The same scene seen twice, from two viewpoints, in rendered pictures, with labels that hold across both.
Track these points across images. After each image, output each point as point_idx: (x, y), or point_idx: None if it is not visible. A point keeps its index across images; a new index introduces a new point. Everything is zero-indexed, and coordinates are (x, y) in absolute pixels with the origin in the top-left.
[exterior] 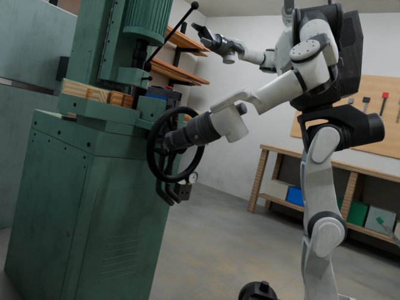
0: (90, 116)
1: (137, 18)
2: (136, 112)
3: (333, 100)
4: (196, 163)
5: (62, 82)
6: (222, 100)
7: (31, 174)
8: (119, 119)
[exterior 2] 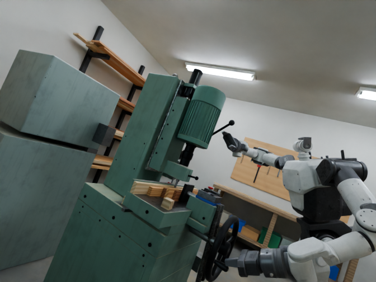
0: (161, 227)
1: (195, 131)
2: (188, 212)
3: (334, 219)
4: (228, 256)
5: (131, 183)
6: (306, 254)
7: (73, 244)
8: (178, 221)
